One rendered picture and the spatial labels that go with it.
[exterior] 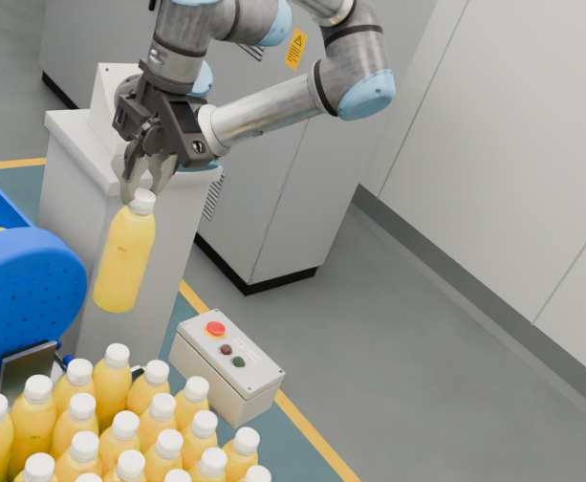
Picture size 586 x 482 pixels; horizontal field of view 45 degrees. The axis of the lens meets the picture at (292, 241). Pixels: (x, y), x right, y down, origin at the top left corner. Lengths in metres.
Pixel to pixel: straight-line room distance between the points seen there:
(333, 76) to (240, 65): 1.72
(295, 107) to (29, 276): 0.59
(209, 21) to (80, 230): 0.92
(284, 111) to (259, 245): 1.70
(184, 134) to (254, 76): 2.01
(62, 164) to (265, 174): 1.32
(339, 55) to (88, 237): 0.77
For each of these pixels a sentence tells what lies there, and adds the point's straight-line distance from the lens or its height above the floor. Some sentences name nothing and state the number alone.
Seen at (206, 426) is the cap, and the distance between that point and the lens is 1.18.
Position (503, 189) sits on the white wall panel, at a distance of 3.75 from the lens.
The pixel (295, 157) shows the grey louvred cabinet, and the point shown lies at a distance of 2.86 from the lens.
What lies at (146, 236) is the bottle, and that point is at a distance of 1.11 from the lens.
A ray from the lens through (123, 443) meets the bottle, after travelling 1.17.
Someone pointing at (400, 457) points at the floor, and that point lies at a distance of 2.91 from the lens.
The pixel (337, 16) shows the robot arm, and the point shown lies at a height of 1.66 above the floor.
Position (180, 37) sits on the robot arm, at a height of 1.66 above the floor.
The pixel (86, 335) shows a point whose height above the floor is 0.66.
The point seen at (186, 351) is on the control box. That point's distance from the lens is 1.36.
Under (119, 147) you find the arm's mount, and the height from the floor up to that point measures 1.17.
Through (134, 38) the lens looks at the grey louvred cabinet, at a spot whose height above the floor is 0.70.
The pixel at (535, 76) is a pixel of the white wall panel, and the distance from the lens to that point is 3.64.
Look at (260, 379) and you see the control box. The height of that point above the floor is 1.10.
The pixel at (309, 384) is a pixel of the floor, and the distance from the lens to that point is 2.98.
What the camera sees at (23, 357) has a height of 1.05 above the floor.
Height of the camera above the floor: 1.99
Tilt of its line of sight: 32 degrees down
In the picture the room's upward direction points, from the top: 22 degrees clockwise
